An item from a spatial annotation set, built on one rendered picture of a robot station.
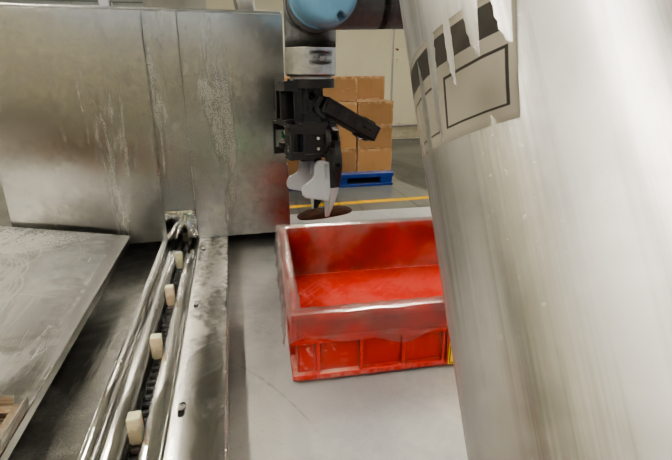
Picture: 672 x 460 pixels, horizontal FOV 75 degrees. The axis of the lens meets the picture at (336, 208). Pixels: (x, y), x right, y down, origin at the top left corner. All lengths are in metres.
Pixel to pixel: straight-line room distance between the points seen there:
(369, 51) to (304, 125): 6.91
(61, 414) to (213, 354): 0.18
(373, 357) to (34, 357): 0.39
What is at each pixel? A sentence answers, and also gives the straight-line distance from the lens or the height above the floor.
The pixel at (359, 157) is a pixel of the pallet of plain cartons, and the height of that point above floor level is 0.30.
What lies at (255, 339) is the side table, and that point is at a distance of 0.68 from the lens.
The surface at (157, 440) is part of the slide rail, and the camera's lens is 0.52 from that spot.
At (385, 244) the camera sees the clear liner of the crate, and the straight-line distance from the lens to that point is 0.85.
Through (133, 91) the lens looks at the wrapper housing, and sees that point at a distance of 0.91.
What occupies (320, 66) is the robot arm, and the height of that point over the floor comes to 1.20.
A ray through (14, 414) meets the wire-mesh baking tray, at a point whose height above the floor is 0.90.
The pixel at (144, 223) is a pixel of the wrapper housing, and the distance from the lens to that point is 0.96.
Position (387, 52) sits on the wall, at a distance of 7.64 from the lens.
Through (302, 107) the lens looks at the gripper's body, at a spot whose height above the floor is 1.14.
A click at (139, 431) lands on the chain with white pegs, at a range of 0.53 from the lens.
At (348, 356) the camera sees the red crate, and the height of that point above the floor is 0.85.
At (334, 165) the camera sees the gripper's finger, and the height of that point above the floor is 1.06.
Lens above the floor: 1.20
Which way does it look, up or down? 17 degrees down
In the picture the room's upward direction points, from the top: straight up
